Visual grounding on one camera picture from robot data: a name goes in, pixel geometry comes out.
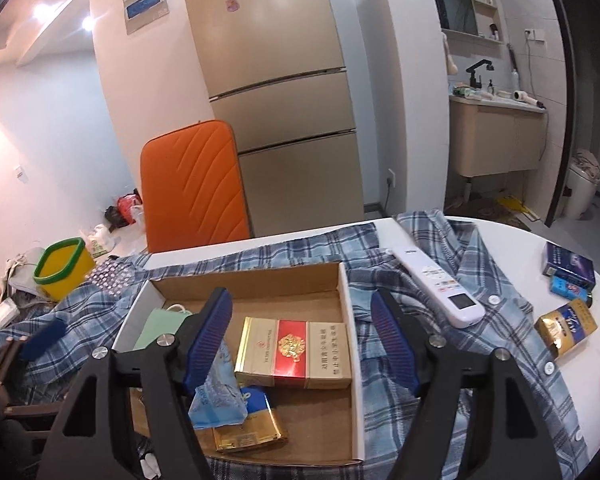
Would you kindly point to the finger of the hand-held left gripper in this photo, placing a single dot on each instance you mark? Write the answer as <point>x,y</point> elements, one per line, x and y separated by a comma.
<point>10,380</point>
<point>42,340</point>

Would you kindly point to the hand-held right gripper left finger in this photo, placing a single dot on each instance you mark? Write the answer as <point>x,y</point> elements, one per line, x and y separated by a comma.
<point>210,340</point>

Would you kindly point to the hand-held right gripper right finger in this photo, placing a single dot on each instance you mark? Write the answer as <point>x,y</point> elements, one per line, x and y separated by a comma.
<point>392,340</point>

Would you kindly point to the blue face mask packet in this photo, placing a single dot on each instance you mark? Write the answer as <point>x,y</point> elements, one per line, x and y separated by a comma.
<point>220,390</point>

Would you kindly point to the green face mask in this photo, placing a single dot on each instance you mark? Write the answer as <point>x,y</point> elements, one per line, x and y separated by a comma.
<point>157,327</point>

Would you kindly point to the gold and red cigarette carton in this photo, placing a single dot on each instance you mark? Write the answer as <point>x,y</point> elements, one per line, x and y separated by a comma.
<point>290,350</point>

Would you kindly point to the gold and blue packet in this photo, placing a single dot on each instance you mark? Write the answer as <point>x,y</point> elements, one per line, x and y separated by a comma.
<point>255,420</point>

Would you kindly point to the shallow cardboard box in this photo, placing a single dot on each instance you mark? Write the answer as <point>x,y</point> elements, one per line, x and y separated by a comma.
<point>290,290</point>

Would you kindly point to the white power strip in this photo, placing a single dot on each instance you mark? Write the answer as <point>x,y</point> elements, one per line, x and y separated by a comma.
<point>0,316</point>

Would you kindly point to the yellow container with green rim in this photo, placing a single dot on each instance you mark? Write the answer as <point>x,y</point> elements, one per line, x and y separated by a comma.
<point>62,280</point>

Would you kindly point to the white cloth heap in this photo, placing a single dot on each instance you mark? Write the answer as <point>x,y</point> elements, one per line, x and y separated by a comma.
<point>25,270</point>

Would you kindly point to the white remote control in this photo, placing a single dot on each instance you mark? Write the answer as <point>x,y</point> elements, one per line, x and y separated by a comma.
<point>440,285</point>

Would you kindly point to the silver pill blister pack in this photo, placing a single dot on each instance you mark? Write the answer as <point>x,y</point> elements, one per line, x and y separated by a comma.
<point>112,277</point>

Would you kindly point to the blue plaid shirt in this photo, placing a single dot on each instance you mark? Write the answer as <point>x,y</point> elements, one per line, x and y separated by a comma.
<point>480,275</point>

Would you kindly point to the white and green bag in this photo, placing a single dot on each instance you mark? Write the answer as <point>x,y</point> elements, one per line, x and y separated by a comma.
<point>97,242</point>

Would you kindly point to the white rounded item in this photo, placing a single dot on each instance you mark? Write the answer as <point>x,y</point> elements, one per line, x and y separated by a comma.
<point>150,465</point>

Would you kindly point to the dark bag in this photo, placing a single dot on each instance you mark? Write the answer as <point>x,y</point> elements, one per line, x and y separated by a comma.
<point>115,217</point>

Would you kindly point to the white plastic bag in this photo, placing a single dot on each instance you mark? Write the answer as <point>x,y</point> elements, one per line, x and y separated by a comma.
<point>137,217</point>

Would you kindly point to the orange chair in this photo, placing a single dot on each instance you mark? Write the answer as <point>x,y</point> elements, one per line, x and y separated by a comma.
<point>195,190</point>

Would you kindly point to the red plastic bag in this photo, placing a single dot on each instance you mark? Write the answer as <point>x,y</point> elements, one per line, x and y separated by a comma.
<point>129,205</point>

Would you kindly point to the gold cigarette pack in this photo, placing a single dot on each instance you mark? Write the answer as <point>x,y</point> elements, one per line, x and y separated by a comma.
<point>565,327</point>

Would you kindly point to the yellow floor item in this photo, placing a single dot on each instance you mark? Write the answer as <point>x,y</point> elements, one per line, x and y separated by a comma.
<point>515,206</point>

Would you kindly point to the small light blue box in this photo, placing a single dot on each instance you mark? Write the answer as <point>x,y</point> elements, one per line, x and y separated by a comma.
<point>567,291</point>

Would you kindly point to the dark blue cigarette box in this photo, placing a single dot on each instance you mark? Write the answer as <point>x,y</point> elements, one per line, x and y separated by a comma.
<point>570,262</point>

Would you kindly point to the beige vanity cabinet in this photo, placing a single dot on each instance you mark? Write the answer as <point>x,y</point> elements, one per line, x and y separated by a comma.
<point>495,140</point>

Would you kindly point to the white trash bin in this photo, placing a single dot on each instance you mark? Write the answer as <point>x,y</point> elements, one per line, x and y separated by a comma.
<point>580,190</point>

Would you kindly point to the beige refrigerator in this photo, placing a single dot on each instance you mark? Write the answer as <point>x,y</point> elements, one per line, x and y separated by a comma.
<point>280,110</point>

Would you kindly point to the white hair dryer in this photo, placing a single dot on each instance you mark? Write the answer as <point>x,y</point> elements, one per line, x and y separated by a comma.
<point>522,96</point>

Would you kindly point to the black faucet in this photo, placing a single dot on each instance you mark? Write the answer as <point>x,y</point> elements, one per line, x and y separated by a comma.
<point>475,70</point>

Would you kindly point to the beige hanging towel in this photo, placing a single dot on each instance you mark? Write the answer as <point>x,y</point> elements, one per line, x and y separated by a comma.
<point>450,55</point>

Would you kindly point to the black hair straightener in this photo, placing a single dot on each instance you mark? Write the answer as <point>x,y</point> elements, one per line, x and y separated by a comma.
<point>513,67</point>

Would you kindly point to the pink refrigerator sticker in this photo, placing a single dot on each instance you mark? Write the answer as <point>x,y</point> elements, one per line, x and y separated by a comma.
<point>232,6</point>

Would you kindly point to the mirror cabinet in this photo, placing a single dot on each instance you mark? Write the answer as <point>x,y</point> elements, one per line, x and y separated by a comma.
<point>455,0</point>

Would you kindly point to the wall outlet with plug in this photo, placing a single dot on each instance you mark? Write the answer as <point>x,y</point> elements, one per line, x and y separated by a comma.
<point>391,178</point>

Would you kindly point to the white light switch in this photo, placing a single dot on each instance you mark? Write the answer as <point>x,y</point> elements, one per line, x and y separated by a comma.
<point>21,172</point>

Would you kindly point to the white wall socket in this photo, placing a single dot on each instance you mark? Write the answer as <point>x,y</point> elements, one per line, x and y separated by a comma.
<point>534,35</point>

